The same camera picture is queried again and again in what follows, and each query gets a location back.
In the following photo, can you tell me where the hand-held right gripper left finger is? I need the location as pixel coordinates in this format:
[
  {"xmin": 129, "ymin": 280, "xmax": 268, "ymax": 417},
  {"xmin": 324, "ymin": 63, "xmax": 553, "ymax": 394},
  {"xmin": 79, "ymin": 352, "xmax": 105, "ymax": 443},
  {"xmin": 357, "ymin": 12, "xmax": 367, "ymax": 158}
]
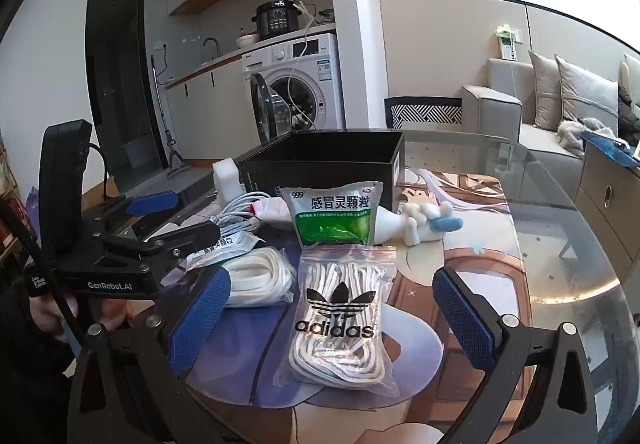
[{"xmin": 67, "ymin": 266, "xmax": 233, "ymax": 444}]

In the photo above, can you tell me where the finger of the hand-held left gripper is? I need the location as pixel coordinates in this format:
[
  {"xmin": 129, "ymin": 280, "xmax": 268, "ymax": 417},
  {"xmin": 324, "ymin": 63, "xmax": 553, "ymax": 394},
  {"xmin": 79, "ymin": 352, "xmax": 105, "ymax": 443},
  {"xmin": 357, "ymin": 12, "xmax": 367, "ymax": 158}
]
[
  {"xmin": 95, "ymin": 191, "xmax": 181, "ymax": 226},
  {"xmin": 102, "ymin": 221, "xmax": 221, "ymax": 260}
]

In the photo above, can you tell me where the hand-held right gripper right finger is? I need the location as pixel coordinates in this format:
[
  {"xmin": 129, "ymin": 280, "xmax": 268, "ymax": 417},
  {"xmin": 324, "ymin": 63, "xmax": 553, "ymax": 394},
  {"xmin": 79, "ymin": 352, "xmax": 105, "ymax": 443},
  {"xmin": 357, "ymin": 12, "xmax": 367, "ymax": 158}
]
[{"xmin": 432, "ymin": 266, "xmax": 596, "ymax": 444}]

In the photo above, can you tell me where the small white sachet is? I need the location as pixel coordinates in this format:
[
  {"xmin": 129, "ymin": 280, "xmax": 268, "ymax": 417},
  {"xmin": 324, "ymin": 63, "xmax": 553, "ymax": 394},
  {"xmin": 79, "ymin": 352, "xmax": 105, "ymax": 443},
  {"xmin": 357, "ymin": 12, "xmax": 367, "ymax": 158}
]
[{"xmin": 179, "ymin": 230, "xmax": 267, "ymax": 271}]

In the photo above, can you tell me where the white foam block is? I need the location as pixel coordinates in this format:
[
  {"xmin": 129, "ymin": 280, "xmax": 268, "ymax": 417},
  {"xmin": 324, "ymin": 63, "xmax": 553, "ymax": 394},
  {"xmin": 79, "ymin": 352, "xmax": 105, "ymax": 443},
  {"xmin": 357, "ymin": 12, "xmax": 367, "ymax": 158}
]
[{"xmin": 212, "ymin": 159, "xmax": 247, "ymax": 205}]

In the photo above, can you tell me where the white shoelace bundle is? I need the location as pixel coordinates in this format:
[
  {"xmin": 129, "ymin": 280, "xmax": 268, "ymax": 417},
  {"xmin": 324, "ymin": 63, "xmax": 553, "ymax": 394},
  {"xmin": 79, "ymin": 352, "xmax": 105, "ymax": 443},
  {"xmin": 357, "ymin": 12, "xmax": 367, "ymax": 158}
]
[{"xmin": 220, "ymin": 246, "xmax": 296, "ymax": 309}]

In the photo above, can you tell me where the white plush toy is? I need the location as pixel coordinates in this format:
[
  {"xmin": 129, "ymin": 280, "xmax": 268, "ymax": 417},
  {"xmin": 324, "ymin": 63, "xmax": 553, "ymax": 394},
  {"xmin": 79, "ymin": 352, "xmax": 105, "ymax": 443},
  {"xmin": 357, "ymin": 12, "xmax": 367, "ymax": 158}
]
[{"xmin": 372, "ymin": 200, "xmax": 465, "ymax": 247}]

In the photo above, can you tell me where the clear bag of speckled shoelaces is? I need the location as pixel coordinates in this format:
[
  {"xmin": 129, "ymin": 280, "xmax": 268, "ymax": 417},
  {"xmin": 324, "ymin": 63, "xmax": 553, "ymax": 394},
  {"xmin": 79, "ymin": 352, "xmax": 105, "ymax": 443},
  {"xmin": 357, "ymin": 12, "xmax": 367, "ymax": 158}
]
[{"xmin": 274, "ymin": 244, "xmax": 401, "ymax": 400}]

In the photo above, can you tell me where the green and white medicine packet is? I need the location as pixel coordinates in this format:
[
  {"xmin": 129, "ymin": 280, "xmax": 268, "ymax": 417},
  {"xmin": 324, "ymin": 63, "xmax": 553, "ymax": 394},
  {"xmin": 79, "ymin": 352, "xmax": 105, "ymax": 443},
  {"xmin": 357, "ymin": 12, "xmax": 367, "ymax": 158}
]
[{"xmin": 281, "ymin": 180, "xmax": 385, "ymax": 249}]

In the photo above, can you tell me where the black cardboard box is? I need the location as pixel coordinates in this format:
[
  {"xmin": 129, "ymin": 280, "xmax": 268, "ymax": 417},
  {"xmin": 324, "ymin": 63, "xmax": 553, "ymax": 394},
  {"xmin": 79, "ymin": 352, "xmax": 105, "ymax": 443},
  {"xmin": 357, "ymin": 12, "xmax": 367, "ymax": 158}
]
[{"xmin": 235, "ymin": 129, "xmax": 406, "ymax": 215}]

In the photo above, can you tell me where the person's left forearm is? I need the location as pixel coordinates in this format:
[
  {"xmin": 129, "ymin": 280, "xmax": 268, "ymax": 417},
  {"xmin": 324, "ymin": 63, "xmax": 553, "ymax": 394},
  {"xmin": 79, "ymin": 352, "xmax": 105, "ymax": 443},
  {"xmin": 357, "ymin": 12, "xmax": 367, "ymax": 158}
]
[{"xmin": 0, "ymin": 254, "xmax": 76, "ymax": 430}]

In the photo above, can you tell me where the person's left hand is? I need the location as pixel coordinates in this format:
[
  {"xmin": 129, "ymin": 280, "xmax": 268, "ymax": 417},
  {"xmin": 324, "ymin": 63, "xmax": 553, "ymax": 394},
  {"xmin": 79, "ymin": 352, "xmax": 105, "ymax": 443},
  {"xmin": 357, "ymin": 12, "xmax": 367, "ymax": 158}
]
[{"xmin": 30, "ymin": 296, "xmax": 128, "ymax": 342}]

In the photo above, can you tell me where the red and white packet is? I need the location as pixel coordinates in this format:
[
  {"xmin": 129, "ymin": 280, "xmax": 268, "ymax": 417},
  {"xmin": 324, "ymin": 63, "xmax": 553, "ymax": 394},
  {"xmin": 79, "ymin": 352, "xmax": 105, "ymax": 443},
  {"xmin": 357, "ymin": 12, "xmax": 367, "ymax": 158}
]
[{"xmin": 250, "ymin": 199, "xmax": 296, "ymax": 231}]

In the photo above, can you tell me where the kitchen counter cabinet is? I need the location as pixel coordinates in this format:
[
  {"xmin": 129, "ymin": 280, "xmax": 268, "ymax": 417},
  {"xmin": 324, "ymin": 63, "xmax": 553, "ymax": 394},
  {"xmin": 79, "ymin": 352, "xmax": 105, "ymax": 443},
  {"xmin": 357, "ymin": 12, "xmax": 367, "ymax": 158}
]
[{"xmin": 165, "ymin": 53, "xmax": 251, "ymax": 162}]

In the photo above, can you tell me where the dark glass door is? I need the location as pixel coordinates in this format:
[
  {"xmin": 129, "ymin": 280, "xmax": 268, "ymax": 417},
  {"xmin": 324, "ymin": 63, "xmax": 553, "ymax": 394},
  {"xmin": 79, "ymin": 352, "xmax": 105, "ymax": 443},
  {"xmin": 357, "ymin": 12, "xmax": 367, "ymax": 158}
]
[{"xmin": 87, "ymin": 0, "xmax": 168, "ymax": 192}]

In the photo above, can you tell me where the beige side cabinet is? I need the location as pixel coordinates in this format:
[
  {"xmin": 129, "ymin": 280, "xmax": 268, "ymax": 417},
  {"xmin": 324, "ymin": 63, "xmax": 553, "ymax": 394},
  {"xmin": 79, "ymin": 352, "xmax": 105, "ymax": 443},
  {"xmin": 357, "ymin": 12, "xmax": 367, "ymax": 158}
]
[{"xmin": 572, "ymin": 141, "xmax": 640, "ymax": 285}]

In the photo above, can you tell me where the black chair with patterned back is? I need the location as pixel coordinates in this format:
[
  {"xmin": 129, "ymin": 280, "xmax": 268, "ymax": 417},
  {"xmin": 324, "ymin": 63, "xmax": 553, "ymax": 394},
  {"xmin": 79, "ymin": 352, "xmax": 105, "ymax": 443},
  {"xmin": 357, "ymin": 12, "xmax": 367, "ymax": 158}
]
[{"xmin": 384, "ymin": 96, "xmax": 463, "ymax": 130}]

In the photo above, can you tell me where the white washing machine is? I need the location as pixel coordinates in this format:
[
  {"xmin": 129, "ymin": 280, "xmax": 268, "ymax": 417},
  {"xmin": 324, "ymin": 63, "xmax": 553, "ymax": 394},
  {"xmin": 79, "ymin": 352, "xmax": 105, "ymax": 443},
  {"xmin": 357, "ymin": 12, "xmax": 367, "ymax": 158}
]
[{"xmin": 242, "ymin": 33, "xmax": 346, "ymax": 146}]

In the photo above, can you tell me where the grey furry cloth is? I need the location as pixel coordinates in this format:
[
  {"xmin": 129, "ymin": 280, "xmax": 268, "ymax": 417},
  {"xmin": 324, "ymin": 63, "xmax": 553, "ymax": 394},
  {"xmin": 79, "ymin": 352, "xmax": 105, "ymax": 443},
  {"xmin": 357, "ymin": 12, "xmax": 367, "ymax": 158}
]
[{"xmin": 556, "ymin": 116, "xmax": 608, "ymax": 157}]

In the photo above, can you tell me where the beige sofa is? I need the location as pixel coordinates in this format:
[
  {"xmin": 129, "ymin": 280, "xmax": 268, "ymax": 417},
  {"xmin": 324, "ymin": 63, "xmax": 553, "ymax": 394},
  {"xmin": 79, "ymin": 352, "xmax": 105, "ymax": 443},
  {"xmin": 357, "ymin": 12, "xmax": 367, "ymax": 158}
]
[{"xmin": 461, "ymin": 58, "xmax": 640, "ymax": 161}]

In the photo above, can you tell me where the black pressure cooker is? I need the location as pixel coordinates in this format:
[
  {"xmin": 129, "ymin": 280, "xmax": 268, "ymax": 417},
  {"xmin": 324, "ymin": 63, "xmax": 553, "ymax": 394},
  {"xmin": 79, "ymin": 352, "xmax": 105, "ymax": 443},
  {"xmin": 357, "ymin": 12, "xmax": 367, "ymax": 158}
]
[{"xmin": 256, "ymin": 0, "xmax": 301, "ymax": 42}]

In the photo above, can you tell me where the blue flat package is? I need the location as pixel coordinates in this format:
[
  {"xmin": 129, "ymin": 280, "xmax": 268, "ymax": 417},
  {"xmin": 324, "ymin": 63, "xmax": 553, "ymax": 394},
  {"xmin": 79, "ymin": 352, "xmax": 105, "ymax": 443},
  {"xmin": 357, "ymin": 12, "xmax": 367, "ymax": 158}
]
[{"xmin": 580, "ymin": 130, "xmax": 640, "ymax": 170}]

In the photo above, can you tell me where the beige cushion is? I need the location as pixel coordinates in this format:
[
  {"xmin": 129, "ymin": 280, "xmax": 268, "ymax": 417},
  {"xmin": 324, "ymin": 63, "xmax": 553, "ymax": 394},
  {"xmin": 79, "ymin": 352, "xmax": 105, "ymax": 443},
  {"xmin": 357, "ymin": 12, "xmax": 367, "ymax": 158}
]
[{"xmin": 528, "ymin": 50, "xmax": 563, "ymax": 131}]

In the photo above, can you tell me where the grey cushion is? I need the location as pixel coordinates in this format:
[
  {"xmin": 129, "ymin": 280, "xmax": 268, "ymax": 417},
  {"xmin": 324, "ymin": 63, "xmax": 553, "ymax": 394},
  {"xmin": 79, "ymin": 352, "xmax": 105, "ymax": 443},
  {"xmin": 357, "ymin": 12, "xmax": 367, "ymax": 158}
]
[{"xmin": 554, "ymin": 55, "xmax": 620, "ymax": 122}]

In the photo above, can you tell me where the black jacket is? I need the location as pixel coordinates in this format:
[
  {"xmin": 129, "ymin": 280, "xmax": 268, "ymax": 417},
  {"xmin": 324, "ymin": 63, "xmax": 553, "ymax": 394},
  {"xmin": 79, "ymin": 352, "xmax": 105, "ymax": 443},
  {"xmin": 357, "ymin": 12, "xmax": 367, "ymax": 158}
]
[{"xmin": 617, "ymin": 84, "xmax": 640, "ymax": 147}]

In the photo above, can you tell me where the cream cushion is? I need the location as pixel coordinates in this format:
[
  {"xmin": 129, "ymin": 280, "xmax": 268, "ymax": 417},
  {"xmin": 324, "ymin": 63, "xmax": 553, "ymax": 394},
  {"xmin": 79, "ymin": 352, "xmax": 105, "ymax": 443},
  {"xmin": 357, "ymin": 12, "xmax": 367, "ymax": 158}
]
[{"xmin": 619, "ymin": 53, "xmax": 640, "ymax": 91}]

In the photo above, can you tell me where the white cable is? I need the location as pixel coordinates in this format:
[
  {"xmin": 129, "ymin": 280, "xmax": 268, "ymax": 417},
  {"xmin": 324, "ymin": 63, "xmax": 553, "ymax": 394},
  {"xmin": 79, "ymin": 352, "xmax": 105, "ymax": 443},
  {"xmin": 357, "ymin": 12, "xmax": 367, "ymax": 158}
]
[{"xmin": 210, "ymin": 191, "xmax": 271, "ymax": 237}]

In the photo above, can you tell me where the white power cord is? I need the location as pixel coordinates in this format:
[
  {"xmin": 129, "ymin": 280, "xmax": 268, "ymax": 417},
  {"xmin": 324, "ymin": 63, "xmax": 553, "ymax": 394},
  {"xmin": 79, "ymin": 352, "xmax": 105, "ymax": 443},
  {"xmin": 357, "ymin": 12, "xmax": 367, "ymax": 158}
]
[{"xmin": 286, "ymin": 1, "xmax": 321, "ymax": 131}]

